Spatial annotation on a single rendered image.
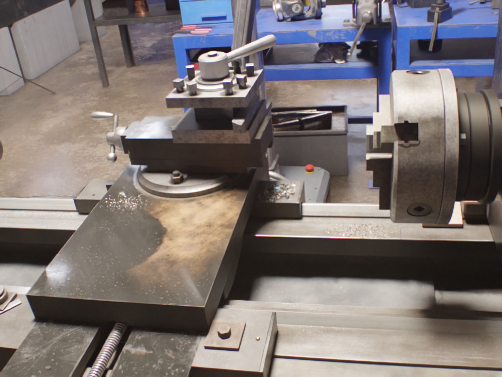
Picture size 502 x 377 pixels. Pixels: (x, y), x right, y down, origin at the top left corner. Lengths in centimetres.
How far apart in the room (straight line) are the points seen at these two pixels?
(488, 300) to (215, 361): 60
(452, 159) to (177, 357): 50
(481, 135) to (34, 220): 102
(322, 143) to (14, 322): 222
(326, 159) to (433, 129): 224
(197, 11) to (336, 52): 75
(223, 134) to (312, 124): 193
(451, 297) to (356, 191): 179
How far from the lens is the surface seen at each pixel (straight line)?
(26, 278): 141
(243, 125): 105
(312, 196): 239
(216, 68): 110
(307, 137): 296
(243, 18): 168
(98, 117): 132
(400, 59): 268
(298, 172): 258
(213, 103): 107
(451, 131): 80
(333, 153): 300
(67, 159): 380
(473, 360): 91
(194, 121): 115
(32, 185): 358
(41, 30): 608
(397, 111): 81
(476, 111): 87
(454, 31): 267
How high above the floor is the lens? 150
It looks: 29 degrees down
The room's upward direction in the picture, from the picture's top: 6 degrees counter-clockwise
